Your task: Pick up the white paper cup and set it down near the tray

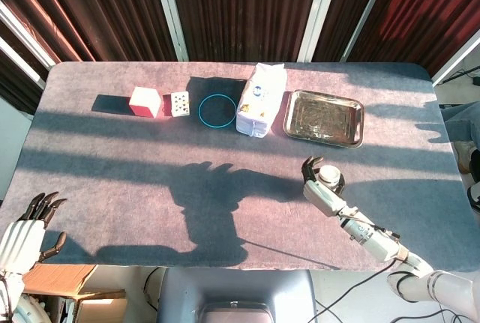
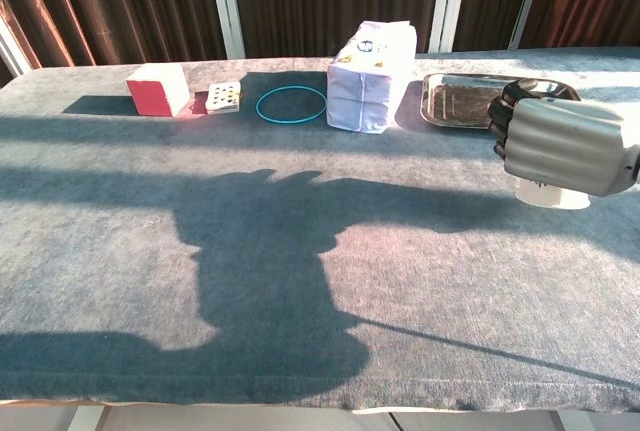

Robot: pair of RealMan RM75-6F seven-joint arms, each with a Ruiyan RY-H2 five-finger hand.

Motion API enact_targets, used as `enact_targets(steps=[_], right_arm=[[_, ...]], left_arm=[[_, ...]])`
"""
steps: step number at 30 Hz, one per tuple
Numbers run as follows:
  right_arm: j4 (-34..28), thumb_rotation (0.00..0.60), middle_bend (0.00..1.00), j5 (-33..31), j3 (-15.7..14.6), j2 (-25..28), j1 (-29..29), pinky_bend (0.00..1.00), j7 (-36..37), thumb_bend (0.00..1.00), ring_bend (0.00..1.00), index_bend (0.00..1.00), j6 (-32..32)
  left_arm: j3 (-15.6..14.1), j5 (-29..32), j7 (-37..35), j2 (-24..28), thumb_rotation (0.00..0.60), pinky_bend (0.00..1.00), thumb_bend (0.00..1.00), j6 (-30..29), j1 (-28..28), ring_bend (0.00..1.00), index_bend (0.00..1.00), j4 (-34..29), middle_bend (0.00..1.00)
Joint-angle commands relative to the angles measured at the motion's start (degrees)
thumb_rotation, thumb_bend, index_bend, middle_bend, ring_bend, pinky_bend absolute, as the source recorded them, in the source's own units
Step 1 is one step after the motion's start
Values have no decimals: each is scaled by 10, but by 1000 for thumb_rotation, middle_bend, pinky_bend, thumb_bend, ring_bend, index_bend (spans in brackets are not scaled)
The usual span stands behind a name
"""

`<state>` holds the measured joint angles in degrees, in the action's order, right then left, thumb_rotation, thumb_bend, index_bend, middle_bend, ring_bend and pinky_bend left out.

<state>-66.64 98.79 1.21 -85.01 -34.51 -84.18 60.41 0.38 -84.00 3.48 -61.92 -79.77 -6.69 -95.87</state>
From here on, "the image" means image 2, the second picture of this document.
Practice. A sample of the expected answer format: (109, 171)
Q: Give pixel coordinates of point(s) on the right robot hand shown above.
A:
(565, 143)

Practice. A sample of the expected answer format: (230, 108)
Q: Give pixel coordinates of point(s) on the white paper cup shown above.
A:
(552, 196)

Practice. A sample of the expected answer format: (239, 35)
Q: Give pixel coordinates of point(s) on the metal tray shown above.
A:
(460, 101)

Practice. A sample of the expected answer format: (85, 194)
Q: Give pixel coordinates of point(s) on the white paper bag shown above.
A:
(372, 81)

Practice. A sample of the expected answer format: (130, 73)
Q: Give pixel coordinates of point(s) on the grey table cloth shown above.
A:
(300, 231)

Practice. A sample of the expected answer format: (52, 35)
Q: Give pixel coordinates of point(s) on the dark red curtain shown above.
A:
(320, 1)

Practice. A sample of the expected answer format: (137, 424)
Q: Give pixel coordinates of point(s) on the playing card deck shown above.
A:
(225, 97)

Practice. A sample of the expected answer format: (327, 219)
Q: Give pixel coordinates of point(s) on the red and white box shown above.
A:
(157, 88)

